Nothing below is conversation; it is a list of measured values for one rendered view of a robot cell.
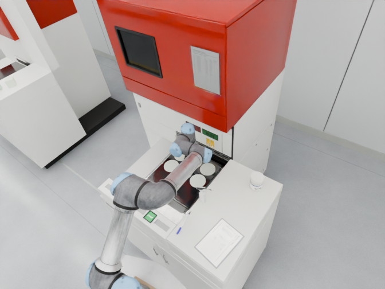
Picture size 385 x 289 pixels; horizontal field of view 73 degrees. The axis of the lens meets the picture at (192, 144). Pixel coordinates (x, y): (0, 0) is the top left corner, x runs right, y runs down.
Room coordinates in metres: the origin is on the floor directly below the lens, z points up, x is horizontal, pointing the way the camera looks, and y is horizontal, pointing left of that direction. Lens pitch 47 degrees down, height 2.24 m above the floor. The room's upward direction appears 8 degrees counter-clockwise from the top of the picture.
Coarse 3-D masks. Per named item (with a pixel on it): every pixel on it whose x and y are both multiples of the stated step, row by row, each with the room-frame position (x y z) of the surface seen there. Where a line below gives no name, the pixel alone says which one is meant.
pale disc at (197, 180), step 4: (192, 176) 0.98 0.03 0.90; (196, 176) 0.97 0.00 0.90; (200, 176) 0.97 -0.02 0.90; (192, 180) 0.95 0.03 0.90; (196, 180) 0.94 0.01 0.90; (200, 180) 0.94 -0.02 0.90; (204, 180) 0.93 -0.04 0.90; (192, 184) 0.92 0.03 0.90; (196, 184) 0.91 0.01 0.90; (200, 184) 0.91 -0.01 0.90; (204, 184) 0.90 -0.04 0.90
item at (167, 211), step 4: (160, 208) 0.79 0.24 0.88; (164, 208) 0.79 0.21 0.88; (168, 208) 0.78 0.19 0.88; (172, 208) 0.78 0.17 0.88; (160, 212) 0.77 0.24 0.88; (164, 212) 0.76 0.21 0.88; (168, 212) 0.76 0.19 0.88; (172, 212) 0.76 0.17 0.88; (176, 212) 0.75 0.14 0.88; (168, 216) 0.73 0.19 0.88; (172, 216) 0.73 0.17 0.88; (176, 216) 0.73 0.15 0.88; (172, 220) 0.71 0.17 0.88
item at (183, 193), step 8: (168, 160) 1.13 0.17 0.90; (176, 160) 1.12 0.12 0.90; (160, 168) 1.07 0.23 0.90; (216, 168) 1.01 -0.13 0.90; (152, 176) 1.02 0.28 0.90; (160, 176) 1.01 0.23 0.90; (208, 176) 0.96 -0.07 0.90; (184, 184) 0.92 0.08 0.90; (184, 192) 0.87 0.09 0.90; (192, 192) 0.86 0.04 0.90; (184, 200) 0.81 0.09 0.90; (192, 200) 0.80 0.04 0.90
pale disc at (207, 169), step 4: (204, 164) 1.06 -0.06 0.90; (208, 164) 1.05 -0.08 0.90; (212, 164) 1.05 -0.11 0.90; (200, 168) 1.03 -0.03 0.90; (204, 168) 1.03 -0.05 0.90; (208, 168) 1.02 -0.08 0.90; (212, 168) 1.02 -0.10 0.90; (204, 172) 0.99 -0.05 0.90; (208, 172) 0.99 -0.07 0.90; (212, 172) 0.99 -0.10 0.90
